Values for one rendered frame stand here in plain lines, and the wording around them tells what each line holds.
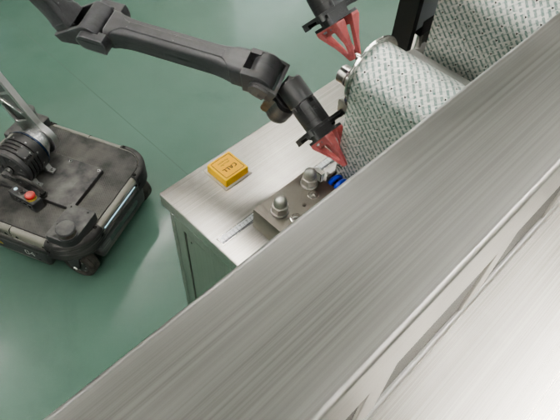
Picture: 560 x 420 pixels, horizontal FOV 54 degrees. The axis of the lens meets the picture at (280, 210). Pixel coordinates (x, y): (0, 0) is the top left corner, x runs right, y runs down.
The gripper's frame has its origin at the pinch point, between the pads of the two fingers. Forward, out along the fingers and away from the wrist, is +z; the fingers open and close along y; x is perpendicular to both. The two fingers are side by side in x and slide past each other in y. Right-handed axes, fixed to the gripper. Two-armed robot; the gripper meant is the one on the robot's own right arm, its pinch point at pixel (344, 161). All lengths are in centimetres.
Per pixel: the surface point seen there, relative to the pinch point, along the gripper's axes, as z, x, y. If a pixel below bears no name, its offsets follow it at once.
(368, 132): -2.2, 12.0, 0.2
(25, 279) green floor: -32, -142, 54
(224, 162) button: -15.9, -26.0, 9.8
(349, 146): -2.0, 4.7, 0.2
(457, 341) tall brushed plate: 16, 52, 38
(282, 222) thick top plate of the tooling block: 2.3, -3.2, 17.9
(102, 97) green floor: -92, -177, -27
